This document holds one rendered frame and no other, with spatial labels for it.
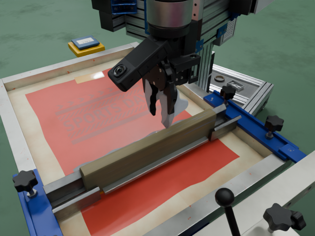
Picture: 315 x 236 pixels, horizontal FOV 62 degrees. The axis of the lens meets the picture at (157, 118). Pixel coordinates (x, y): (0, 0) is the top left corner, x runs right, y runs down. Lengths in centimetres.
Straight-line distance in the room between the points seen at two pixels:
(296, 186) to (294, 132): 182
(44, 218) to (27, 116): 41
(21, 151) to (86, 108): 25
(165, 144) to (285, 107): 211
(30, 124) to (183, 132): 47
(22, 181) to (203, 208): 36
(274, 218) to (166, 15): 34
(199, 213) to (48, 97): 64
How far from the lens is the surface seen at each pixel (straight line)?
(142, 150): 59
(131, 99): 89
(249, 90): 238
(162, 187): 65
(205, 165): 70
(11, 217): 191
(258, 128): 77
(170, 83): 47
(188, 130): 65
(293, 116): 258
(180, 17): 44
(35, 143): 81
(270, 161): 71
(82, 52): 124
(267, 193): 58
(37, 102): 97
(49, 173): 72
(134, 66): 44
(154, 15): 44
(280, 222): 45
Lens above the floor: 149
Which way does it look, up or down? 41 degrees down
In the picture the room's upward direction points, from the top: straight up
